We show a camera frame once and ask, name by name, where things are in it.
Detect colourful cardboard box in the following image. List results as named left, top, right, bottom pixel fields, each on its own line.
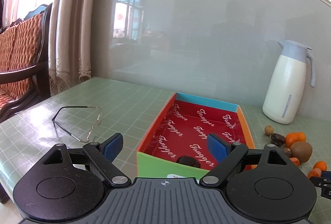
left=137, top=93, right=255, bottom=179

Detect dark round brown fruit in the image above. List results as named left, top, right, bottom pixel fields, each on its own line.
left=281, top=147, right=292, bottom=158

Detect beige curtain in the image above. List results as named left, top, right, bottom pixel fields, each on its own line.
left=2, top=0, right=93, bottom=95

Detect white thermos jug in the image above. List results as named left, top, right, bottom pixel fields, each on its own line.
left=262, top=40, right=317, bottom=125

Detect dark wrinkled passion fruit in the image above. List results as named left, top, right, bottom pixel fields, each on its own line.
left=176, top=155, right=201, bottom=168

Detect wooden sofa with orange cushions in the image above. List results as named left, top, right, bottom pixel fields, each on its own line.
left=1, top=4, right=52, bottom=122

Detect brown kiwi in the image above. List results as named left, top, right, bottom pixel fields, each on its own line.
left=291, top=141, right=313, bottom=163

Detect small reddish fruit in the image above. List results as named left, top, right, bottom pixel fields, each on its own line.
left=290, top=157, right=300, bottom=166

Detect dark red date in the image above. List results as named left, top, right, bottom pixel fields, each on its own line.
left=270, top=133, right=285, bottom=147

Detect orange mandarin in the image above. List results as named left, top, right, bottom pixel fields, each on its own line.
left=307, top=161, right=328, bottom=179
left=285, top=133, right=300, bottom=148
left=296, top=132, right=306, bottom=142

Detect thin-framed eyeglasses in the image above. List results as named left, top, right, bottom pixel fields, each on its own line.
left=51, top=105, right=103, bottom=144

